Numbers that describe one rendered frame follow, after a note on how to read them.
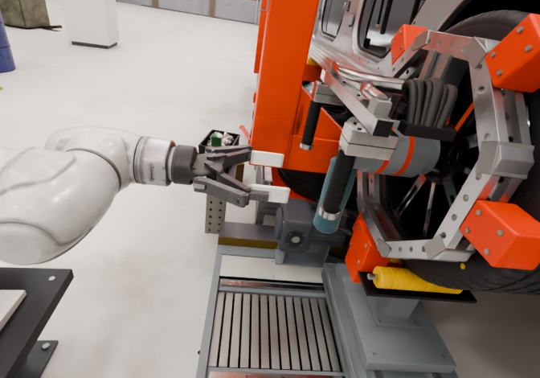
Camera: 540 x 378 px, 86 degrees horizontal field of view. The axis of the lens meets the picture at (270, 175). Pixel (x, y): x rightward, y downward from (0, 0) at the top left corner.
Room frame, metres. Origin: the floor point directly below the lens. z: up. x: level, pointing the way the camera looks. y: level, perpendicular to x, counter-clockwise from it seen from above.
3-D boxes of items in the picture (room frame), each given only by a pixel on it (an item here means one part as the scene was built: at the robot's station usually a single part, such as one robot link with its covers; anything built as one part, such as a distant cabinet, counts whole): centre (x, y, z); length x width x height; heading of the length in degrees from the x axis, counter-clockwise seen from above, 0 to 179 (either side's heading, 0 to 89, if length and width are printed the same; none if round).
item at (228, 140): (1.20, 0.25, 0.51); 0.20 x 0.14 x 0.13; 178
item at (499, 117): (0.71, -0.35, 0.85); 0.54 x 0.07 x 0.54; 7
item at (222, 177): (0.44, 0.08, 0.83); 0.11 x 0.01 x 0.04; 56
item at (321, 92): (0.86, -0.13, 0.93); 0.09 x 0.05 x 0.05; 97
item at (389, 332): (0.73, -0.52, 0.32); 0.40 x 0.30 x 0.28; 7
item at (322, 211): (0.52, -0.14, 0.83); 0.04 x 0.04 x 0.16
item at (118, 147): (0.44, 0.32, 0.83); 0.16 x 0.13 x 0.11; 97
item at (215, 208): (1.25, 0.25, 0.21); 0.10 x 0.10 x 0.42; 7
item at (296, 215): (1.01, -0.27, 0.26); 0.42 x 0.18 x 0.35; 97
